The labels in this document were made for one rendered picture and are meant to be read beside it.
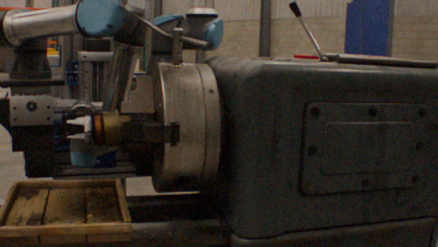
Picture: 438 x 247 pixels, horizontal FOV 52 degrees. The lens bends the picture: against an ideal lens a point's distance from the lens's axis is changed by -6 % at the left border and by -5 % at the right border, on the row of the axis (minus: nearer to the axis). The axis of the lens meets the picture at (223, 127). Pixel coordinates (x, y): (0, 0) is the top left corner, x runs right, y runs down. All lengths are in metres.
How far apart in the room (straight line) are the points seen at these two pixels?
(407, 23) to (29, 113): 12.21
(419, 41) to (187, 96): 12.05
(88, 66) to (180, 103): 0.81
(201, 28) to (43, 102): 0.59
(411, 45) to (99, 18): 12.10
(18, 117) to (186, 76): 0.65
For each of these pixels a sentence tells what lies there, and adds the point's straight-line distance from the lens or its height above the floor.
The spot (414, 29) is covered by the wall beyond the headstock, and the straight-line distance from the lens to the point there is 13.09.
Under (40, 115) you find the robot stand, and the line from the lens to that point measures 1.54.
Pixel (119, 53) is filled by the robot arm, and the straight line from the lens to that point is 1.44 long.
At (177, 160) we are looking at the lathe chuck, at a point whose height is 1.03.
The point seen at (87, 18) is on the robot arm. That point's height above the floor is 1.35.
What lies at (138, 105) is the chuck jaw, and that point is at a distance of 1.17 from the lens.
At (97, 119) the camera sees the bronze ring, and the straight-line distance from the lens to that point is 1.13.
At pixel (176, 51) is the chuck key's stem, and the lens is 1.11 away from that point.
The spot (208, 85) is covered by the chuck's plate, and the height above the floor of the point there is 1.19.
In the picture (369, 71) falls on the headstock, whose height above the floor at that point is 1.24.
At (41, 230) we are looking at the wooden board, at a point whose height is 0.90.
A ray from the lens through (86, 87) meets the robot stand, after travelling 1.78.
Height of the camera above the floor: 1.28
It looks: 9 degrees down
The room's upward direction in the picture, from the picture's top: 2 degrees clockwise
